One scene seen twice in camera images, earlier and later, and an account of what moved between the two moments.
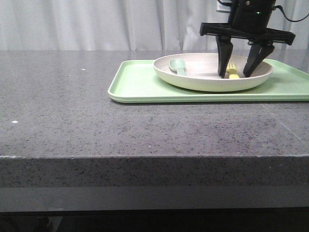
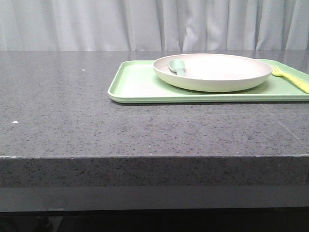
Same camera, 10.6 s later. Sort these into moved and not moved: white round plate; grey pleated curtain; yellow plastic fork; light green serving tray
Moved: yellow plastic fork
Not moved: white round plate; grey pleated curtain; light green serving tray
